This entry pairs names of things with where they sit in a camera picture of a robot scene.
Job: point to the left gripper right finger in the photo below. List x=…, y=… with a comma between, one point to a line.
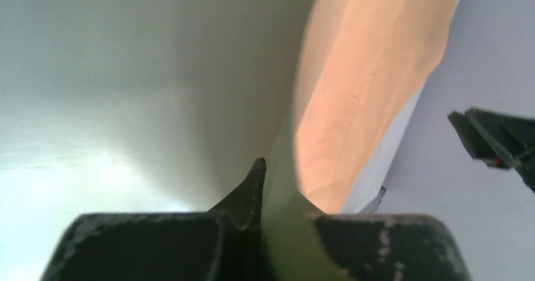
x=387, y=247

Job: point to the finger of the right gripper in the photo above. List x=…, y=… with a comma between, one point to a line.
x=501, y=141

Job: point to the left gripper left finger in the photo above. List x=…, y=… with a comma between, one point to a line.
x=219, y=244

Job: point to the pink rose stem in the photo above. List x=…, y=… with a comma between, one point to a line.
x=290, y=240

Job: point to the green orange wrapping paper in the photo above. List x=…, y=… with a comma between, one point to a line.
x=362, y=61

